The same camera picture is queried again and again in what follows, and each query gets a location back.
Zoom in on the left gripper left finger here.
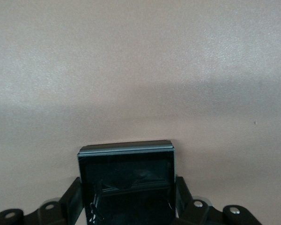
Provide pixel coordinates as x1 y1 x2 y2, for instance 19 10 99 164
0 177 85 225

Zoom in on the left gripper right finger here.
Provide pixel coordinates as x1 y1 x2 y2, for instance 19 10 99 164
172 175 263 225

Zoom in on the black flip phone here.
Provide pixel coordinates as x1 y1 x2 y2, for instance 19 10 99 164
77 140 177 225

